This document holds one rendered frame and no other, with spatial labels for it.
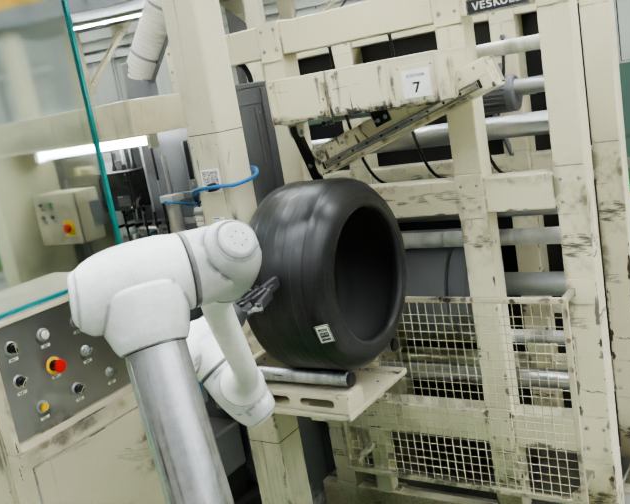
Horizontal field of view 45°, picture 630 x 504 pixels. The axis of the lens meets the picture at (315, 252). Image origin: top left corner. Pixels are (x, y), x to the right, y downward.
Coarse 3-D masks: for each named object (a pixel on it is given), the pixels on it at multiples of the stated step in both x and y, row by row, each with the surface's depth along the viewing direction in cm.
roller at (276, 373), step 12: (264, 372) 238; (276, 372) 235; (288, 372) 233; (300, 372) 231; (312, 372) 228; (324, 372) 226; (336, 372) 224; (348, 372) 223; (324, 384) 227; (336, 384) 224; (348, 384) 221
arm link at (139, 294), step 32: (96, 256) 121; (128, 256) 120; (160, 256) 121; (96, 288) 118; (128, 288) 118; (160, 288) 120; (192, 288) 123; (96, 320) 118; (128, 320) 118; (160, 320) 119; (128, 352) 120; (160, 352) 119; (160, 384) 118; (192, 384) 121; (160, 416) 118; (192, 416) 118; (160, 448) 117; (192, 448) 117; (160, 480) 119; (192, 480) 116; (224, 480) 119
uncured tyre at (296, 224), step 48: (288, 192) 223; (336, 192) 217; (288, 240) 209; (336, 240) 211; (384, 240) 252; (288, 288) 208; (336, 288) 261; (384, 288) 254; (288, 336) 214; (336, 336) 212; (384, 336) 233
